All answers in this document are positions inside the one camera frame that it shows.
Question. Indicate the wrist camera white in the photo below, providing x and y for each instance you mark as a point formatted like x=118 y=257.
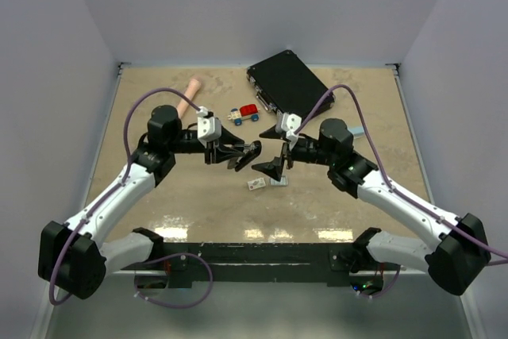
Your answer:
x=286 y=126
x=208 y=126

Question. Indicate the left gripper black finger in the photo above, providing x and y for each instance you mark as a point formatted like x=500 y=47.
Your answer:
x=228 y=138
x=227 y=154

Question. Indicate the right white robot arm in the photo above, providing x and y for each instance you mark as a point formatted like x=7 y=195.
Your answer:
x=451 y=249

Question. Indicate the staple tray with staples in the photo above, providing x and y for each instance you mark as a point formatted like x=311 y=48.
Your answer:
x=283 y=182

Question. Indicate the black stapler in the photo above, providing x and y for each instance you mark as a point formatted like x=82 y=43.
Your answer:
x=250 y=152

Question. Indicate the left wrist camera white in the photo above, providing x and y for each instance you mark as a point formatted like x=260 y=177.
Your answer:
x=208 y=126

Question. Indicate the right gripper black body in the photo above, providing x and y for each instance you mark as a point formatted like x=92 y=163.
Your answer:
x=308 y=150

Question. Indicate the light blue stapler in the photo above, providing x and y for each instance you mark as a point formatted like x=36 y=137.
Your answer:
x=357 y=132

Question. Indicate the pink plastic flashlight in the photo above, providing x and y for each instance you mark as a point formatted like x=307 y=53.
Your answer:
x=192 y=89

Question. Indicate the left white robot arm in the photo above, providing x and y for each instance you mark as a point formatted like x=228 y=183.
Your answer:
x=75 y=256

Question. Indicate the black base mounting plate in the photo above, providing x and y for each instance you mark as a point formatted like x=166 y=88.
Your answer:
x=335 y=265

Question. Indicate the red white toy car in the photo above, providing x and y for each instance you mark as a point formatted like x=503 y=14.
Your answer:
x=246 y=112

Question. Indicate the white staple box sleeve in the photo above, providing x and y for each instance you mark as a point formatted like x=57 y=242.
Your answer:
x=256 y=184

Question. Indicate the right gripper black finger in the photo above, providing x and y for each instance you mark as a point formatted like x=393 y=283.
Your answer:
x=272 y=133
x=274 y=168

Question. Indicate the black metal-edged briefcase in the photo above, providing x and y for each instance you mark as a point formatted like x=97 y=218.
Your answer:
x=284 y=84

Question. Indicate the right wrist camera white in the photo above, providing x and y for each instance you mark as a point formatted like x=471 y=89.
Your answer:
x=286 y=126

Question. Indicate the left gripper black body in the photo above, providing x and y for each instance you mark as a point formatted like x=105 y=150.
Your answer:
x=184 y=144

